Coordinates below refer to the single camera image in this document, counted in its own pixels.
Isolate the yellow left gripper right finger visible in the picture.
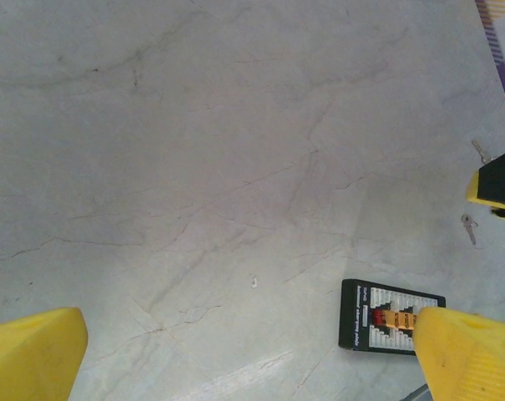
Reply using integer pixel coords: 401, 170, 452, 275
413, 307, 505, 401

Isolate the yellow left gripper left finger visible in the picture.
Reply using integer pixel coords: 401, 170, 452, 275
0, 307, 88, 401

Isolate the small silver key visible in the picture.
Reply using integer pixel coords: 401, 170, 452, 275
471, 139, 493, 166
460, 213, 479, 246

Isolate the black balance charging board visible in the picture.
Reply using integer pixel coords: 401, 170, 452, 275
338, 278, 447, 357

